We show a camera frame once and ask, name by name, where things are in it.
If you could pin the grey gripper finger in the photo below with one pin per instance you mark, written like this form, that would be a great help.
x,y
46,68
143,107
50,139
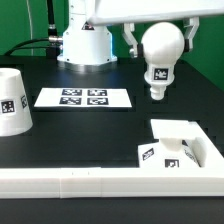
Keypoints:
x,y
191,26
128,29

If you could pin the white lamp bulb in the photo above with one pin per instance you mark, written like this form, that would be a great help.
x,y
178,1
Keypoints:
x,y
163,44

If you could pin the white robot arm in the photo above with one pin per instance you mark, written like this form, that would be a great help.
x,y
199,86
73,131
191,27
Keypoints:
x,y
87,43

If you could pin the white lamp shade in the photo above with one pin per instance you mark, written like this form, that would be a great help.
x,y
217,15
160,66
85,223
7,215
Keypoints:
x,y
15,117

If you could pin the white L-shaped fence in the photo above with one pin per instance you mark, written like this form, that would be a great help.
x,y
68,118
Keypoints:
x,y
206,180

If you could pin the white marker sheet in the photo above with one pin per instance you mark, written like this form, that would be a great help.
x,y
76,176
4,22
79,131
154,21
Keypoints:
x,y
83,97

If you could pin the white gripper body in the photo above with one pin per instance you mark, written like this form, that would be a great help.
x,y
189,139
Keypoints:
x,y
107,12

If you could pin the white lamp base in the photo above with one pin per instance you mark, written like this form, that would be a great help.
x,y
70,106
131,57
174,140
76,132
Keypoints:
x,y
169,150

